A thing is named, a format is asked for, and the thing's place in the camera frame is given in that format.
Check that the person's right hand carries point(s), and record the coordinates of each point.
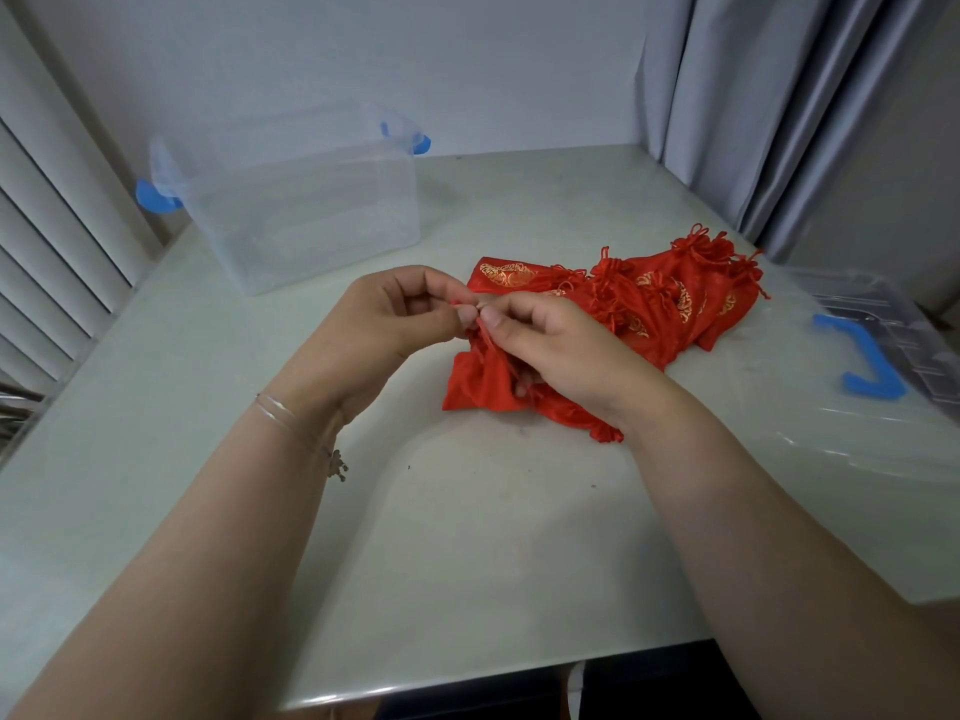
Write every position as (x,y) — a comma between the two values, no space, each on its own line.
(577,359)

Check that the person's left hand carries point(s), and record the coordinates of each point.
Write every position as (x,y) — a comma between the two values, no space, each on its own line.
(360,329)

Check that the person's left thumb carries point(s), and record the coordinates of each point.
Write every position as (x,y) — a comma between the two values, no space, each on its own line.
(442,283)

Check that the person's right thumb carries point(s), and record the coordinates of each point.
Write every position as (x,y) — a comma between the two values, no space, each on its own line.
(504,350)

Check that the person's right forearm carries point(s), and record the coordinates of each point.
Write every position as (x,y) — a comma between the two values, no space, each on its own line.
(787,577)

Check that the person's left forearm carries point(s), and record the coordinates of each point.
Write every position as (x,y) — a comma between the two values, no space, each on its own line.
(187,577)

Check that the clear plastic storage box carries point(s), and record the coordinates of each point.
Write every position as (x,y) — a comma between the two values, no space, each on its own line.
(300,209)

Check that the pile of red pouches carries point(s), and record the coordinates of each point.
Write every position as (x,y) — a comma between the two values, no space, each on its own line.
(660,299)

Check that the grey curtain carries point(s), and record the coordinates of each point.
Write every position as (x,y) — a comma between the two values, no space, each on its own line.
(750,104)

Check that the white window blinds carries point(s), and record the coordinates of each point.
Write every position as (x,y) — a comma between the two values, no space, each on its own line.
(60,239)

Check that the metal rack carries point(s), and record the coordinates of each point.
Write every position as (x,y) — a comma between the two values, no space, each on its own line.
(15,412)

